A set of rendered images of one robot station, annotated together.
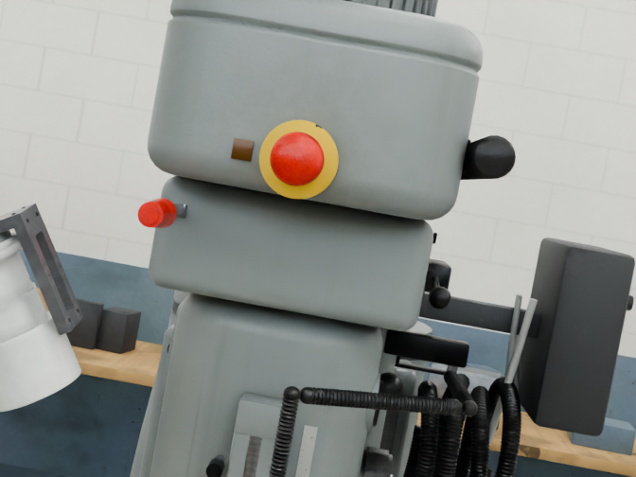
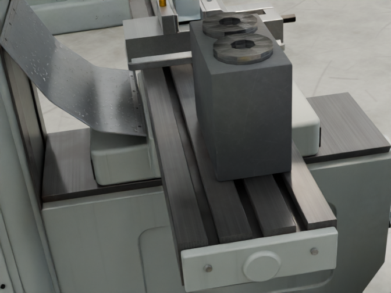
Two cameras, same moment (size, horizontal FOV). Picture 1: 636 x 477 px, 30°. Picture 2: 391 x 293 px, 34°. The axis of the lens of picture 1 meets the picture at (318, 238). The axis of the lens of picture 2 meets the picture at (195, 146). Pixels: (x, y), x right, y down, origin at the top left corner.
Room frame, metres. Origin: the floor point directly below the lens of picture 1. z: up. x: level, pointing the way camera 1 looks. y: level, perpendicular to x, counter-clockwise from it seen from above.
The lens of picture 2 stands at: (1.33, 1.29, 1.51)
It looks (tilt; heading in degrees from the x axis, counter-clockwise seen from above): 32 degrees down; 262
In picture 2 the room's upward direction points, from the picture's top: 5 degrees counter-clockwise
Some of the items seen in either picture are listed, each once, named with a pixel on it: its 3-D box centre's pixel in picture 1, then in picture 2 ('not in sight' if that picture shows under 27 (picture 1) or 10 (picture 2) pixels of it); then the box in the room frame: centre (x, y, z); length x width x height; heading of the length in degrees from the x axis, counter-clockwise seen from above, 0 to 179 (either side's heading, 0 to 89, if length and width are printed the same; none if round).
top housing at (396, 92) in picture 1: (321, 114); not in sight; (1.16, 0.02, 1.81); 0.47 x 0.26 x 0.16; 178
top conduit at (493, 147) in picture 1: (465, 161); not in sight; (1.17, -0.13, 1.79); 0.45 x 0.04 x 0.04; 178
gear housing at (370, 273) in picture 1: (300, 244); not in sight; (1.18, 0.02, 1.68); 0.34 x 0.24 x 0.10; 178
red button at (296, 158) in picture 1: (297, 159); not in sight; (0.89, 0.03, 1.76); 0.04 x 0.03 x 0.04; 88
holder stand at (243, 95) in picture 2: not in sight; (238, 89); (1.12, 0.37, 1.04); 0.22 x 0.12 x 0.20; 88
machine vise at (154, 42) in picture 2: not in sight; (201, 25); (1.11, -0.05, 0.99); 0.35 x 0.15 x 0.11; 178
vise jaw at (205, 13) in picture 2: not in sight; (211, 9); (1.08, -0.05, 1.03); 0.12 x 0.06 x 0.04; 88
